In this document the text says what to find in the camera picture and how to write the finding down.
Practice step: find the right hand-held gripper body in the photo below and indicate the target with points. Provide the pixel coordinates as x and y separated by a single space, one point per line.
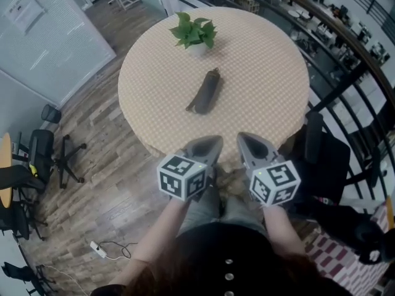
274 183

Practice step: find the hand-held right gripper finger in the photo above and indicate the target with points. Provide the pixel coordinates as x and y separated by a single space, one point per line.
268 145
243 150

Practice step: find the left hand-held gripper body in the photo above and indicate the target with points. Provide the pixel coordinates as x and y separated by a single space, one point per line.
180 180

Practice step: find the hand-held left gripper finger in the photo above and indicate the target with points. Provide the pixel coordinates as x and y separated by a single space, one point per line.
217 154
200 140

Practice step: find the dark grey pouch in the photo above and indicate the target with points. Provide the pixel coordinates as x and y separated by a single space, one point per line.
206 94

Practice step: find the person's right forearm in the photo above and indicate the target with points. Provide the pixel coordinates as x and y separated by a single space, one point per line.
281 230

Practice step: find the person's left forearm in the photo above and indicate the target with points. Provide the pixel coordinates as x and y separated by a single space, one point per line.
157 239

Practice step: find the person's grey jeans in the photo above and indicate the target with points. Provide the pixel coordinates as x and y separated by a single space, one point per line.
200 208

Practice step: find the black office chair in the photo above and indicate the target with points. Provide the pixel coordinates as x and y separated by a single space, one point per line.
330 165
41 153
18 214

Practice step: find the cream checked round tablecloth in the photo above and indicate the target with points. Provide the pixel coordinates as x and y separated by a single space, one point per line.
256 82

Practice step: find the person's black top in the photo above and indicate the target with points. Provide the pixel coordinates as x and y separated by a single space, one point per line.
216 248

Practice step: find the black bag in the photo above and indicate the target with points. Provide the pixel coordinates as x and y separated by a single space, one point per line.
348 227

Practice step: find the pink checked tablecloth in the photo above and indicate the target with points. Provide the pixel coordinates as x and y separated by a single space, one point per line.
333 257

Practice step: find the white power strip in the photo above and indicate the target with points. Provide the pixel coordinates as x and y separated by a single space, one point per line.
98 249

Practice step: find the potted green plant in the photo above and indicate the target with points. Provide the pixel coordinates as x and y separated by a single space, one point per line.
192 32

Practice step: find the curved black railing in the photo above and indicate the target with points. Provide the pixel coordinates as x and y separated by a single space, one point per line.
348 39

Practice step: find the cluttered white counter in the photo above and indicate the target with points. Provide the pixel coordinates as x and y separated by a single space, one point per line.
336 20

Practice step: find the black mesh wastebasket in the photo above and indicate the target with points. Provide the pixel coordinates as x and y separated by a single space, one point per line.
51 114

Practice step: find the orange wooden table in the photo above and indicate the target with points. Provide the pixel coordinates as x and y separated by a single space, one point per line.
5 165

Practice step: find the black stand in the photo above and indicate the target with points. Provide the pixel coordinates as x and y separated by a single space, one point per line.
21 274

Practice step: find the white paper notice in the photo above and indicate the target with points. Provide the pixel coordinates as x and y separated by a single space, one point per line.
23 9

